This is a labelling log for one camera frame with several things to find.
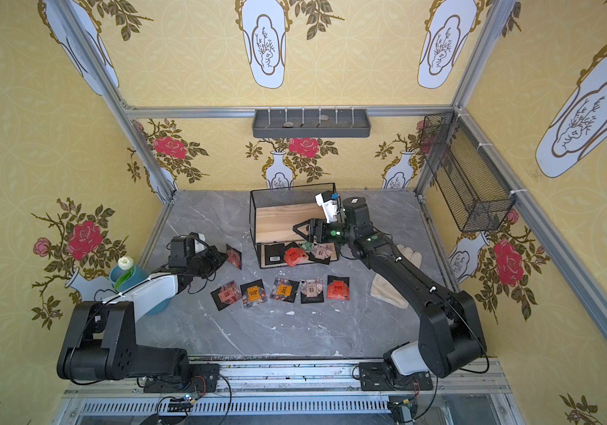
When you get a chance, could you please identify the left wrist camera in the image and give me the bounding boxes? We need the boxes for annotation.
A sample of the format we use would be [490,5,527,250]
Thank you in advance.
[188,232,210,253]

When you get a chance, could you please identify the orange label tea bag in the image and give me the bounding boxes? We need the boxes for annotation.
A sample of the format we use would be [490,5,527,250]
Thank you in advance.
[270,278,300,303]

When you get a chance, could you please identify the floral tea bag shelf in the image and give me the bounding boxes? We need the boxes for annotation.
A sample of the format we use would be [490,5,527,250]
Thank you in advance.
[308,244,335,265]

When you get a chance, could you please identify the beige floral tea bag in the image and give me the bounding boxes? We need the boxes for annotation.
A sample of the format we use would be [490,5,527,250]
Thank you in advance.
[300,279,325,304]

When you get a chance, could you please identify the black wire mesh shelf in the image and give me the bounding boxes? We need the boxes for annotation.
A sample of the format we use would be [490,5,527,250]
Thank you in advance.
[250,182,336,269]

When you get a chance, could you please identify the red black tea bag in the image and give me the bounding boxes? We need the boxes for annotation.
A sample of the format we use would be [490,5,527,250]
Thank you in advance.
[327,276,350,301]

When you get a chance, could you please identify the white work glove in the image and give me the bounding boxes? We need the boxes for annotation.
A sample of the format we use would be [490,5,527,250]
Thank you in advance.
[369,243,424,310]

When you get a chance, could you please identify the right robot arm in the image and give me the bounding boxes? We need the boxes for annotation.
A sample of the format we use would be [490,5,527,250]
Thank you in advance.
[293,191,487,378]

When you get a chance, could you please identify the black wall mesh basket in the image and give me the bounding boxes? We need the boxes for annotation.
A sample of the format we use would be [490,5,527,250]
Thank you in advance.
[421,112,516,233]

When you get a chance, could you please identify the pink label tea bag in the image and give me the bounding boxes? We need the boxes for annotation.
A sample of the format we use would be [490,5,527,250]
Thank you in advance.
[211,281,241,311]

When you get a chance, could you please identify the large black barcode packet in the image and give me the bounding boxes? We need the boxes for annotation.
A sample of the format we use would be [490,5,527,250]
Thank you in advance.
[262,244,285,267]

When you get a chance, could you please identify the green tea bag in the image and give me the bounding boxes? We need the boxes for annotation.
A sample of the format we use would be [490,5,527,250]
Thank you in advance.
[301,242,315,253]

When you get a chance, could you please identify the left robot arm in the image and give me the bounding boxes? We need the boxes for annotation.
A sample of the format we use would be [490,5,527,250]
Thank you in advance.
[57,233,228,388]

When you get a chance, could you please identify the red tea bag shelf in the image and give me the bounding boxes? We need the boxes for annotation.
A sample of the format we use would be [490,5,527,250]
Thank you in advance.
[285,247,309,267]

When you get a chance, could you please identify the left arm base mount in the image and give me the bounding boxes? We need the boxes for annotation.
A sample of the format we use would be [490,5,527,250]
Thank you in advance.
[142,363,220,395]

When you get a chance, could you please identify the grey wall tray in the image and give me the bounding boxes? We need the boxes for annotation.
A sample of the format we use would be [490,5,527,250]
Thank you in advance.
[252,106,372,139]

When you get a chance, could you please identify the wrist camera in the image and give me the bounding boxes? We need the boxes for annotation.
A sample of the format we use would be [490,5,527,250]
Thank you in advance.
[188,232,210,253]
[315,191,340,223]

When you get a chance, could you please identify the earl grey red tea bag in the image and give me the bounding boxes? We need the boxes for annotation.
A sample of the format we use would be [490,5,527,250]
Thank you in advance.
[227,244,242,270]

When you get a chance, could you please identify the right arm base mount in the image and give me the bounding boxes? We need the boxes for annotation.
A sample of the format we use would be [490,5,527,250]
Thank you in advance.
[353,362,434,391]

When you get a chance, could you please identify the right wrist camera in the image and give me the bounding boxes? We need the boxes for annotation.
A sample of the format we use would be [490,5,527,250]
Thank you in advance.
[315,191,340,223]

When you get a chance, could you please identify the teal vase with flower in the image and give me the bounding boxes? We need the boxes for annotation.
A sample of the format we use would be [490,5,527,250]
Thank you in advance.
[103,256,171,322]

